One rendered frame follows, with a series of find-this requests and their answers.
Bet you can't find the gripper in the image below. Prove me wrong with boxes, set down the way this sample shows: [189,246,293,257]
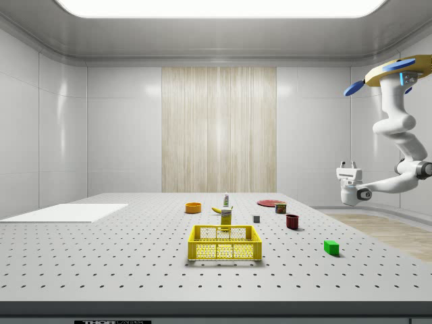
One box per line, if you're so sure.
[335,161,363,186]

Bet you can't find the yellow basket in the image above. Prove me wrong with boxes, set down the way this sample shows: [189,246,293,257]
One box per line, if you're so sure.
[188,224,263,263]

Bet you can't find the white board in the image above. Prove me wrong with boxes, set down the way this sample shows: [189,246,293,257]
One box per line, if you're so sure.
[0,203,130,223]

